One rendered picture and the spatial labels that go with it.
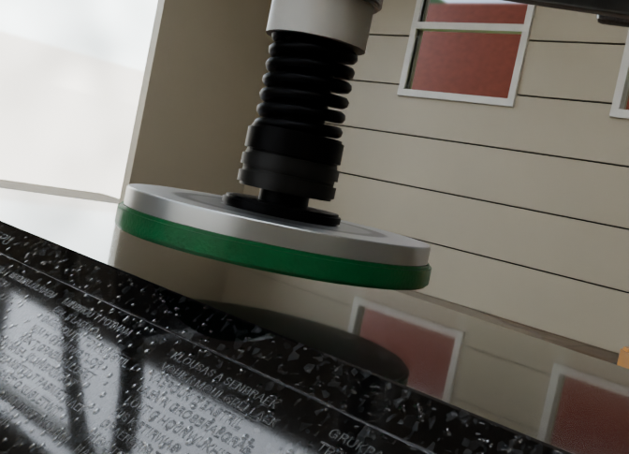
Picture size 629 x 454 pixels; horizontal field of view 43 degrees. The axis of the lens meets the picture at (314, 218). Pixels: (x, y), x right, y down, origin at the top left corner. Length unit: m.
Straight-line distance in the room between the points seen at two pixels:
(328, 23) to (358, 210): 7.91
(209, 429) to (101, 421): 0.07
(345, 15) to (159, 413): 0.28
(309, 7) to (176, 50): 8.38
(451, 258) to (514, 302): 0.77
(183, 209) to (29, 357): 0.14
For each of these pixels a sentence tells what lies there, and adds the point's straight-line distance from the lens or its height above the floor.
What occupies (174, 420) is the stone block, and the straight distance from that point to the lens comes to 0.43.
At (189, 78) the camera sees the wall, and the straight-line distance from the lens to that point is 9.03.
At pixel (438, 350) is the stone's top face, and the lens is 0.50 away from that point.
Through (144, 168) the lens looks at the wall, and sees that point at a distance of 8.80.
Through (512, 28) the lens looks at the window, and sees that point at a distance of 7.78.
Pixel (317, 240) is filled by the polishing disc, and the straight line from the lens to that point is 0.46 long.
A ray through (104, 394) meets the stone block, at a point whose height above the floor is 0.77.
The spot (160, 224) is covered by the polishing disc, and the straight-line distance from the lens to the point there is 0.48.
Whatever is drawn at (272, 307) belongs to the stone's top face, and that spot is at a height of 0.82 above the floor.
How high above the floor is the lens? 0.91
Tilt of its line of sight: 3 degrees down
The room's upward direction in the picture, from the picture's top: 12 degrees clockwise
